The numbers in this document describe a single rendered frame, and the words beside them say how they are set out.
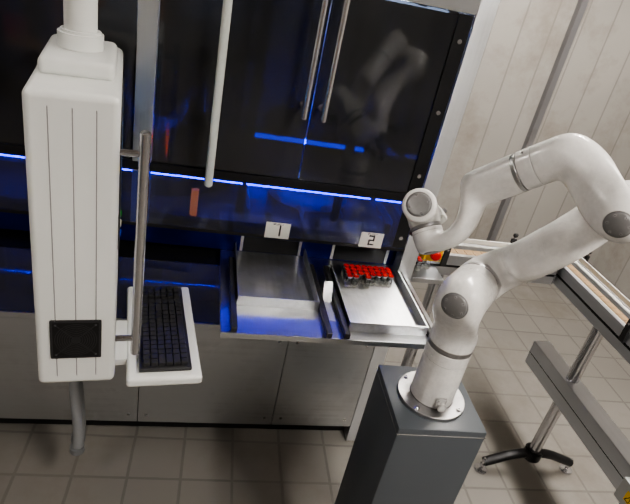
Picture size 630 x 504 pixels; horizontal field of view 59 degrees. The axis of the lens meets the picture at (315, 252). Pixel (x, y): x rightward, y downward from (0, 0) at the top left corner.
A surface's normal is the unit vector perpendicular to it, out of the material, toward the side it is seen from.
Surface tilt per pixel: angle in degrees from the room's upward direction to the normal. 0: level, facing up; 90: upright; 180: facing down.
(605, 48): 90
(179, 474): 0
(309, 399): 90
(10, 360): 90
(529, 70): 90
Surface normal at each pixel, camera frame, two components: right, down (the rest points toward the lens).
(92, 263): 0.27, 0.51
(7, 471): 0.19, -0.86
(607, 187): -0.62, -0.49
